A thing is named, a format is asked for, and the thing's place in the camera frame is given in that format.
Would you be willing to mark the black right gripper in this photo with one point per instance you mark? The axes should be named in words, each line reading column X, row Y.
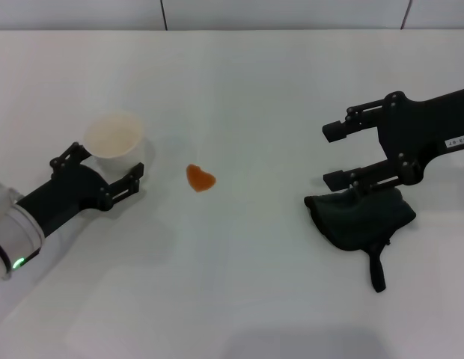
column 419, row 123

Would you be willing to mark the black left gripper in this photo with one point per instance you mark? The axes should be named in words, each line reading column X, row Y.
column 67, row 194

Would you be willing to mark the white paper cup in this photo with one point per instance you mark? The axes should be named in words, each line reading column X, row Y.
column 112, row 134

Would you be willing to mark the brown water stain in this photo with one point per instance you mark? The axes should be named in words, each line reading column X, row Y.
column 200, row 179

